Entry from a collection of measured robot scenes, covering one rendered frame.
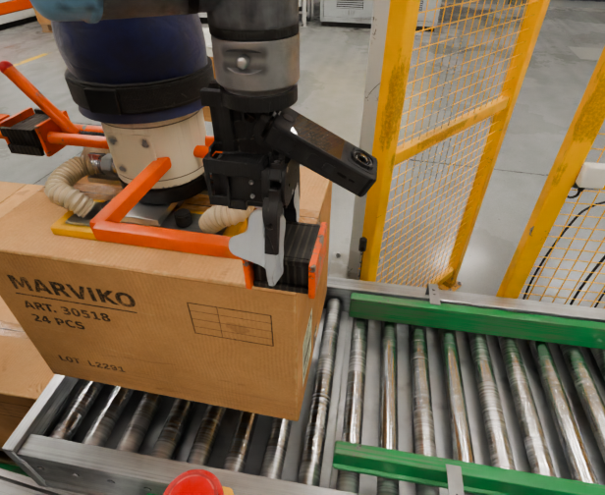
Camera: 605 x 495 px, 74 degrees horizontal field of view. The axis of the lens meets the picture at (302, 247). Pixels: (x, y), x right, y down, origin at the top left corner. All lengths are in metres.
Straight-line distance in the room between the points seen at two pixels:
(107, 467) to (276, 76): 0.93
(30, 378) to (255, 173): 1.11
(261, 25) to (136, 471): 0.94
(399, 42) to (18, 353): 1.34
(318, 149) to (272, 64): 0.08
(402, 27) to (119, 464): 1.16
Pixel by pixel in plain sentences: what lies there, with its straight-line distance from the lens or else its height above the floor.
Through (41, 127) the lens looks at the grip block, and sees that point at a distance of 0.89.
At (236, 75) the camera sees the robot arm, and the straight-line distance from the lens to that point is 0.36.
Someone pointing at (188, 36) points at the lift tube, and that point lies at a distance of 0.68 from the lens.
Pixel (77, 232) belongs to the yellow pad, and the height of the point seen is 1.10.
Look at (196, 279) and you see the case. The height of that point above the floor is 1.09.
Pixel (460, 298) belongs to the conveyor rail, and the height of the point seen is 0.59.
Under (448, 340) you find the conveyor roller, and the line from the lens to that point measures 1.32.
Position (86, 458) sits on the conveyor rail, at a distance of 1.13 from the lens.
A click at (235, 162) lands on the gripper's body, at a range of 0.40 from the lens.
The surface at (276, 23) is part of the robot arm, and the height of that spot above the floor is 1.47.
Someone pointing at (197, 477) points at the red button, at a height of 1.04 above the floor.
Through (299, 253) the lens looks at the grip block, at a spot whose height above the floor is 1.24.
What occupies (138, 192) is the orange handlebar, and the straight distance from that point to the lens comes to 0.65.
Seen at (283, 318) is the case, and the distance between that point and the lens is 0.68.
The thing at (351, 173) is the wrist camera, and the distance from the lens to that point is 0.39.
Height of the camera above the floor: 1.54
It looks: 39 degrees down
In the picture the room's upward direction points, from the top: straight up
